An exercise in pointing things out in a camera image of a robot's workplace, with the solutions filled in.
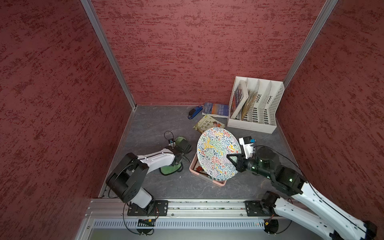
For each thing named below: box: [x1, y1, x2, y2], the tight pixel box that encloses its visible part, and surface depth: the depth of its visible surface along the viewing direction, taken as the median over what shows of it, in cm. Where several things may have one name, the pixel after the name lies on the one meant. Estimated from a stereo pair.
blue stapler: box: [187, 105, 203, 120], surface depth 116 cm
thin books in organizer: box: [230, 80, 249, 119], surface depth 102 cm
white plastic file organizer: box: [227, 76, 285, 134], surface depth 108 cm
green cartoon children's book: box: [193, 114, 226, 133], surface depth 112 cm
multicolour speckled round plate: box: [196, 127, 242, 181], surface depth 73 cm
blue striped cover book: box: [202, 102, 230, 119], surface depth 120 cm
